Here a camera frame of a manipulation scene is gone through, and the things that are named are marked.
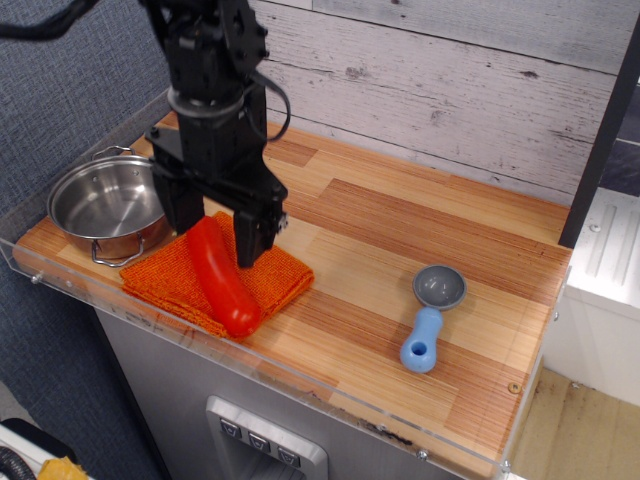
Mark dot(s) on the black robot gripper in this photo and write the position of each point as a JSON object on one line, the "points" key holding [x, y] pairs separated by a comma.
{"points": [[222, 159]]}

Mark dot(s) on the orange cloth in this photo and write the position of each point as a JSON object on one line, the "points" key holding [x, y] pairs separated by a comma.
{"points": [[167, 280]]}

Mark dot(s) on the blue grey ice cream scoop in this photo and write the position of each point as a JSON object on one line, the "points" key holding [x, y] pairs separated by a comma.
{"points": [[438, 288]]}

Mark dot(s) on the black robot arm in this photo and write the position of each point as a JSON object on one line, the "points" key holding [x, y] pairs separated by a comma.
{"points": [[213, 49]]}

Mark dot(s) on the red toy hot dog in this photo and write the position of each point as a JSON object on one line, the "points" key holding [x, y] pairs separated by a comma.
{"points": [[231, 303]]}

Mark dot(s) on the grey toy fridge cabinet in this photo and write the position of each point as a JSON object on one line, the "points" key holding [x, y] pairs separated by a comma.
{"points": [[171, 384]]}

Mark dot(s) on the black vertical post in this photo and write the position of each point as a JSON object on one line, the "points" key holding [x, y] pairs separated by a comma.
{"points": [[609, 127]]}

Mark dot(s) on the yellow tape piece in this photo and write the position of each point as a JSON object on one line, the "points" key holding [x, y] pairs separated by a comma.
{"points": [[61, 469]]}

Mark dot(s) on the stainless steel pot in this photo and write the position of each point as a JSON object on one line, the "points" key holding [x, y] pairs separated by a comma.
{"points": [[108, 208]]}

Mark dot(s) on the silver dispenser button panel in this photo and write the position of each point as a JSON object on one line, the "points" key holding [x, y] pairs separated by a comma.
{"points": [[251, 447]]}

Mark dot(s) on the white ridged cabinet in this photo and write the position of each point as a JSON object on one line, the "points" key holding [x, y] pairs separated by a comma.
{"points": [[593, 337]]}

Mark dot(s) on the clear acrylic edge guard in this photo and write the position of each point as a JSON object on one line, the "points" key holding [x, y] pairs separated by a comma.
{"points": [[366, 223]]}

